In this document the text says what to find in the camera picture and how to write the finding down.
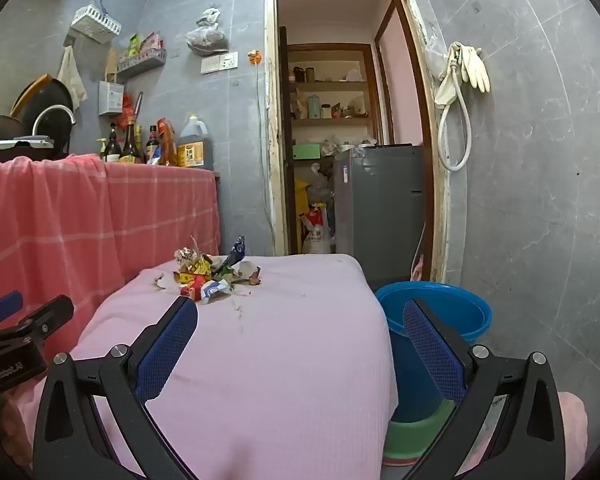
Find clear wall plastic bag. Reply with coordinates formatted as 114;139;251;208
425;35;451;78

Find grey washing machine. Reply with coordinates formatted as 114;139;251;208
332;144;426;281

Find red checked cloth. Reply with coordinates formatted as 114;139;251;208
0;154;222;361

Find pile of wrappers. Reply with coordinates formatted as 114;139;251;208
172;236;243;306

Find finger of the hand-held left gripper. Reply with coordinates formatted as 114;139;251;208
0;290;24;327
0;294;76;347

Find orange wooden board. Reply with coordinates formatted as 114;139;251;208
10;74;53;118

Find chrome faucet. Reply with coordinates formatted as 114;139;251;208
31;105;77;137

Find white cooktop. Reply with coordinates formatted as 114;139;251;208
0;135;55;152

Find green plastic basin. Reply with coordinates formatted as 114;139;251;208
382;400;456;466

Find white and red sack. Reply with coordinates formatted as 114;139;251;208
300;205;333;256

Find orange snack packet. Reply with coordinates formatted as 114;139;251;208
157;117;178;167

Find blue snack wrapper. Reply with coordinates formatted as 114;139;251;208
227;235;248;273

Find person's right leg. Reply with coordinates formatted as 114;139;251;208
559;392;589;467

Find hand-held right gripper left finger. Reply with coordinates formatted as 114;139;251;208
32;296;201;480

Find white wall switch socket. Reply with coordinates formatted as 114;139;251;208
201;51;239;75

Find grey wall rack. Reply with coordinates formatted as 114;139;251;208
116;49;167;79

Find dark sauce bottle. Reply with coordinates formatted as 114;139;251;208
103;122;122;163

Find hanging clear plastic bag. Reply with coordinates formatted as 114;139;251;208
186;7;230;57

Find black wok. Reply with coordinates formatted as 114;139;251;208
20;79;76;158

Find yellow plastic object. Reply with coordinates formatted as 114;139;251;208
294;182;311;218

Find wooden shelf unit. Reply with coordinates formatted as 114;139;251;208
285;42;381;131

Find white perforated utensil holder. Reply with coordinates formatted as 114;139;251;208
99;81;126;116

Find white wall cable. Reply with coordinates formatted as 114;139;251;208
254;62;276;231

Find white hose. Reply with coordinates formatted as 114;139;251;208
437;77;473;172

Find red-capped dark bottle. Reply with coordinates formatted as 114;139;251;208
145;125;161;165

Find blue plastic bucket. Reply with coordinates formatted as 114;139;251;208
375;281;493;423

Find white plastic wall basket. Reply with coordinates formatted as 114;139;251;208
71;5;122;43

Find cream rubber glove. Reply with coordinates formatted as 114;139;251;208
455;45;491;93

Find wooden door frame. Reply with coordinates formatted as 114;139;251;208
264;0;451;283

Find red plastic bag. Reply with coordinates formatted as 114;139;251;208
121;92;137;128

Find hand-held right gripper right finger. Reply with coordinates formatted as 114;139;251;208
402;297;568;480

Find tall soy sauce bottle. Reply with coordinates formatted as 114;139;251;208
121;116;141;163

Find metal pot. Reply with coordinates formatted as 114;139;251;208
0;113;26;142

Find crumpled plastic bags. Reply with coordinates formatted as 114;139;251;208
310;157;336;206

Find large cooking oil jug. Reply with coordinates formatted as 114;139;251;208
177;114;215;170

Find beige hanging cloth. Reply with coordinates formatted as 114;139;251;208
57;46;88;111

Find pink blanket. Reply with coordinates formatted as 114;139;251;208
17;254;398;480

